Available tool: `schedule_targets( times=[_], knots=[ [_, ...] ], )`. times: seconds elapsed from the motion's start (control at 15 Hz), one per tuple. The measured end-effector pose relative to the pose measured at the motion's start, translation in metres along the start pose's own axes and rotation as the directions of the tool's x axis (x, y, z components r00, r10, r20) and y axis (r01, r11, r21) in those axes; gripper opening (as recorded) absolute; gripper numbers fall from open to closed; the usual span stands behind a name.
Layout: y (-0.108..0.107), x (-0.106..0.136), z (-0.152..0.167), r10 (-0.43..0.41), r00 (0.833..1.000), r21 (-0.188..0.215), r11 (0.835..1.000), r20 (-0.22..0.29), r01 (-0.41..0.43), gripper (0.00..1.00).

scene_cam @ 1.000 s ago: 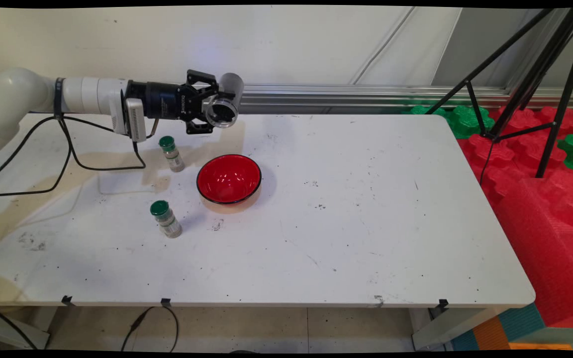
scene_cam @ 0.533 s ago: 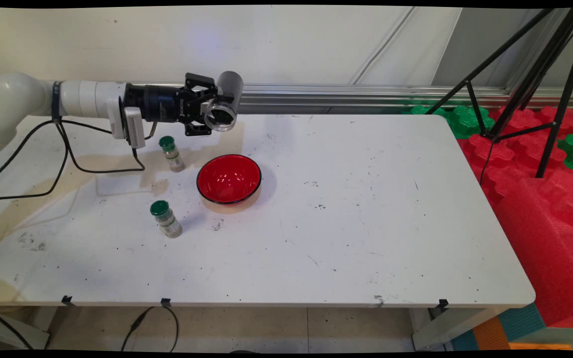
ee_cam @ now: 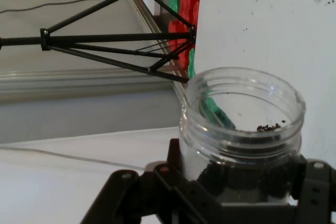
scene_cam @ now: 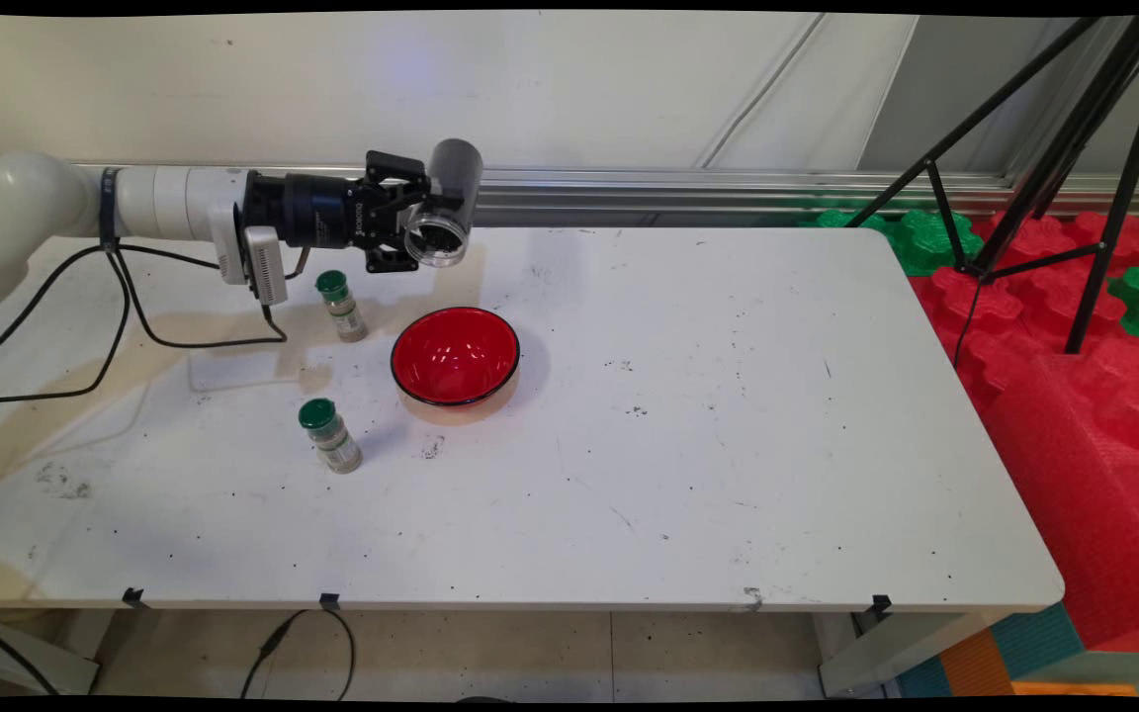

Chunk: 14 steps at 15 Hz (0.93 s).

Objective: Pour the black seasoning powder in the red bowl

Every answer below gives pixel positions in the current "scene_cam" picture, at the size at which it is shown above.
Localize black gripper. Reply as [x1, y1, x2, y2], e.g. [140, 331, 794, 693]
[241, 149, 431, 276]

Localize clear plastic jar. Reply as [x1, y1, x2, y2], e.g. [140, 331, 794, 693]
[401, 138, 484, 270]

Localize black seeds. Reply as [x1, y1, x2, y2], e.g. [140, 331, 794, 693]
[428, 138, 484, 228]

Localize green capped spice bottle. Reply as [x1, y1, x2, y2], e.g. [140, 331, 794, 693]
[298, 398, 365, 475]
[315, 270, 369, 344]

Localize red bowl with black rim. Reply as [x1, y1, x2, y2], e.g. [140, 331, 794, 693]
[390, 306, 522, 426]

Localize grey table leg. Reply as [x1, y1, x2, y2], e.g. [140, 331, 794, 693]
[0, 611, 101, 696]
[820, 608, 991, 698]

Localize red foam floor blocks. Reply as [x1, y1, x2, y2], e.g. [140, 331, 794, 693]
[906, 210, 1139, 397]

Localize black tripod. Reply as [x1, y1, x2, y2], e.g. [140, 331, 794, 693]
[841, 14, 1139, 357]

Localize orange foam mat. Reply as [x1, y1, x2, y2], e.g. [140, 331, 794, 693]
[940, 628, 1017, 699]

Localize large red foam block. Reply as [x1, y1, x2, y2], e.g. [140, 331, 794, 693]
[980, 336, 1139, 654]

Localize teal foam mat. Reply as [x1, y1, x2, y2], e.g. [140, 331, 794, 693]
[898, 601, 1087, 699]

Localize gripper cable with metal plug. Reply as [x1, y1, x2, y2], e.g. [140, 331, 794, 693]
[0, 242, 313, 377]

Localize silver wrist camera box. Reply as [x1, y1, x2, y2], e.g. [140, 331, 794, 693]
[208, 201, 290, 308]

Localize black camera cable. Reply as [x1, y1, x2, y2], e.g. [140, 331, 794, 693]
[0, 242, 290, 406]

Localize aluminium rail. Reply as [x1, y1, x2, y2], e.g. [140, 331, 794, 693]
[0, 161, 1139, 228]

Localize black arm strap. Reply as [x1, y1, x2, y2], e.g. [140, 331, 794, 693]
[99, 168, 121, 254]

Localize black floor cable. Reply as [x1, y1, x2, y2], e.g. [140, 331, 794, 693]
[238, 608, 356, 701]

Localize thin black tripod cable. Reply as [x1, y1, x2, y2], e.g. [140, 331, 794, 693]
[951, 277, 986, 369]

